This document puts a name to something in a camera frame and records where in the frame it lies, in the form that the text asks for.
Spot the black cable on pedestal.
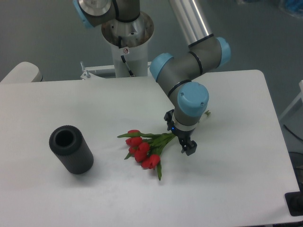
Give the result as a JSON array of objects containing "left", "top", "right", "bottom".
[{"left": 117, "top": 35, "right": 135, "bottom": 78}]

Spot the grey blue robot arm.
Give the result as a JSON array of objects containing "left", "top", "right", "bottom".
[{"left": 73, "top": 0, "right": 231, "bottom": 155}]

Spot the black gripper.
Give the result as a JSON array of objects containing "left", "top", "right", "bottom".
[{"left": 164, "top": 109, "right": 197, "bottom": 156}]

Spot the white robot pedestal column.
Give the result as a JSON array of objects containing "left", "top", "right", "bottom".
[{"left": 101, "top": 11, "right": 154, "bottom": 78}]

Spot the red tulip bouquet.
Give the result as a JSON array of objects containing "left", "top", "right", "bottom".
[{"left": 118, "top": 130, "right": 176, "bottom": 180}]

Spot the black ribbed cylindrical vase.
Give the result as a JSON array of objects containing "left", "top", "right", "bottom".
[{"left": 49, "top": 125, "right": 94, "bottom": 175}]

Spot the black cable on floor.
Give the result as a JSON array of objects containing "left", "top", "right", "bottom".
[{"left": 283, "top": 123, "right": 303, "bottom": 140}]

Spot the white metal base frame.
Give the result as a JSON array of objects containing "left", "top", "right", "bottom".
[{"left": 80, "top": 61, "right": 152, "bottom": 80}]

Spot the white rounded chair part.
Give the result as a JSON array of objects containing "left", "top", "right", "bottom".
[{"left": 0, "top": 61, "right": 44, "bottom": 84}]

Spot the white frame at right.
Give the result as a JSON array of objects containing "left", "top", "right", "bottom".
[{"left": 278, "top": 80, "right": 303, "bottom": 122}]

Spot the black device at table edge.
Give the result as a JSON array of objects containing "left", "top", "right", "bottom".
[{"left": 285, "top": 192, "right": 303, "bottom": 217}]

